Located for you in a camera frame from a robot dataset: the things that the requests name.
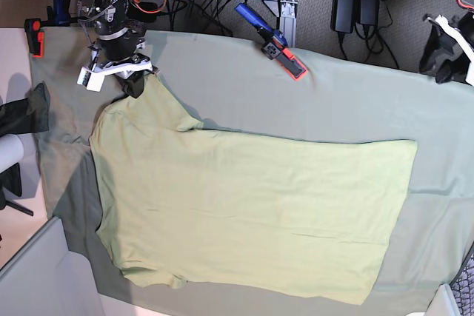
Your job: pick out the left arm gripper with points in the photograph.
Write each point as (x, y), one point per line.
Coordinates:
(448, 53)

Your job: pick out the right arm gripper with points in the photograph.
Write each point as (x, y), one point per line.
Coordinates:
(122, 50)

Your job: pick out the light green T-shirt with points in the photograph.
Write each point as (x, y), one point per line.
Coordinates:
(184, 204)

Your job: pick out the robot arm at left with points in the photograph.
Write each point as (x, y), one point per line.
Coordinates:
(448, 53)

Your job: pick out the robot arm at right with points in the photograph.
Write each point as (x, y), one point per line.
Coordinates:
(109, 19)

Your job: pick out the grey-green table cloth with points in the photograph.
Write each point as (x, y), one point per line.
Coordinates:
(230, 85)

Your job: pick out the dark cloth hanging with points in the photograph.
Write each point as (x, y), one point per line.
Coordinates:
(29, 115)

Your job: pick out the black power brick pair left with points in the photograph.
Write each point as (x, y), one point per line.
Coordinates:
(342, 16)

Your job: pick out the white cylinder roll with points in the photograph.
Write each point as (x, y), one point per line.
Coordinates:
(11, 151)

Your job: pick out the blue orange bar clamp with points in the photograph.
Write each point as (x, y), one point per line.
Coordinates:
(275, 45)

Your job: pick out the grey white bin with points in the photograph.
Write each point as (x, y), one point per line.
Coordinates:
(45, 278)

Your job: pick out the patterned chair corner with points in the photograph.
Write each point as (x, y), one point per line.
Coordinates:
(462, 285)

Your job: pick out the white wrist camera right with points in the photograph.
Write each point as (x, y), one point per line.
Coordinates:
(92, 81)

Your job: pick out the aluminium frame post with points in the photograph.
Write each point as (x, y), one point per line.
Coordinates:
(287, 15)

